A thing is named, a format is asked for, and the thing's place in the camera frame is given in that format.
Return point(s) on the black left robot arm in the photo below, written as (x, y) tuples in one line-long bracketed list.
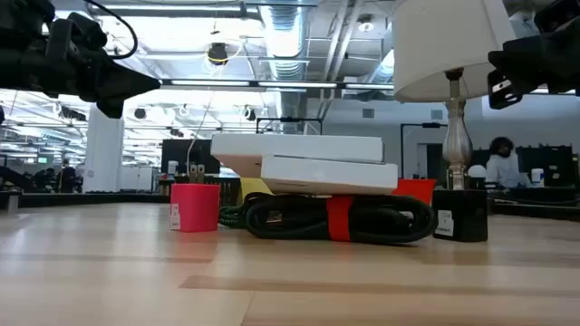
[(22, 11)]

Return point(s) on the white cardboard box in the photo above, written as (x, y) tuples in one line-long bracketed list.
[(294, 147), (326, 174)]

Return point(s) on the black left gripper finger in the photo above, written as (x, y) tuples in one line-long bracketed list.
[(124, 83), (112, 108)]

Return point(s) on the silver metal lamp base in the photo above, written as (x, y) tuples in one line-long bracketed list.
[(457, 136)]

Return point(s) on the black computer monitor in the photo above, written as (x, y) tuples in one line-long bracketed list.
[(179, 156)]

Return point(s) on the yellow translucent plastic bin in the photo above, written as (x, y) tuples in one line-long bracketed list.
[(251, 186)]

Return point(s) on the pink USB wall charger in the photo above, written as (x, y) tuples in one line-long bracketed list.
[(195, 208)]

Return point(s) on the white wipes container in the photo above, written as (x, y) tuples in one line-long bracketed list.
[(537, 177)]

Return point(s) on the person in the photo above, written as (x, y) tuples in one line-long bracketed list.
[(43, 179), (503, 169), (68, 177)]

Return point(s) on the red plastic slotted basket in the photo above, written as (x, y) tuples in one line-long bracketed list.
[(419, 189)]

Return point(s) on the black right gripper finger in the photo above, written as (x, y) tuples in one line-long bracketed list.
[(544, 63), (503, 90)]

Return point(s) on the black USB wall charger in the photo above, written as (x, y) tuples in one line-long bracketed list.
[(466, 213)]

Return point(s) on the black equipment case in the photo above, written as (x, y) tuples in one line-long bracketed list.
[(544, 165)]

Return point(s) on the white fabric lamp shade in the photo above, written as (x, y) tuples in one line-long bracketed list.
[(444, 41)]

